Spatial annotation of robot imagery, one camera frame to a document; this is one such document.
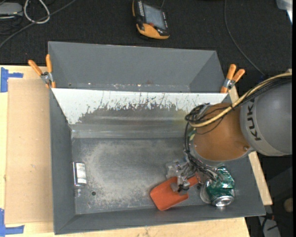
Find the grey metal bin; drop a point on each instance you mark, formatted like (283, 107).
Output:
(128, 162)

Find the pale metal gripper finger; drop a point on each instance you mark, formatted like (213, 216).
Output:
(179, 184)
(173, 169)

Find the orange flat paddle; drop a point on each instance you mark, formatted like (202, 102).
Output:
(166, 197)

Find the brown cardboard board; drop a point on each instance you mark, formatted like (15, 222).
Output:
(27, 152)

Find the crushed green drink can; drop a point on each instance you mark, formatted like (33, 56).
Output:
(220, 189)

